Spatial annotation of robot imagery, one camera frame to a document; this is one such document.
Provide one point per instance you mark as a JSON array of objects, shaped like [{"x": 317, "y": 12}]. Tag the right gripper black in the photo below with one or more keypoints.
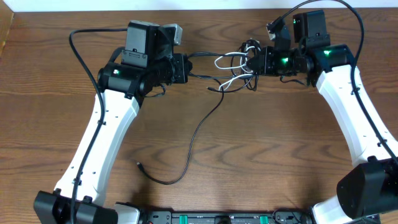
[{"x": 267, "y": 55}]

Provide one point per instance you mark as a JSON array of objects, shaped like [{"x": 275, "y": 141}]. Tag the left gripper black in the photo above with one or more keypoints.
[{"x": 185, "y": 65}]

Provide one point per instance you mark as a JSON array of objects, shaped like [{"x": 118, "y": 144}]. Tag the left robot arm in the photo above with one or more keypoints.
[{"x": 147, "y": 60}]

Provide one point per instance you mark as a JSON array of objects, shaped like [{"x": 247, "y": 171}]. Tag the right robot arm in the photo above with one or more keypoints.
[{"x": 370, "y": 189}]

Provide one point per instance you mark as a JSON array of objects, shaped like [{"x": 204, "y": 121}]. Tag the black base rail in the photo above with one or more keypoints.
[{"x": 230, "y": 217}]

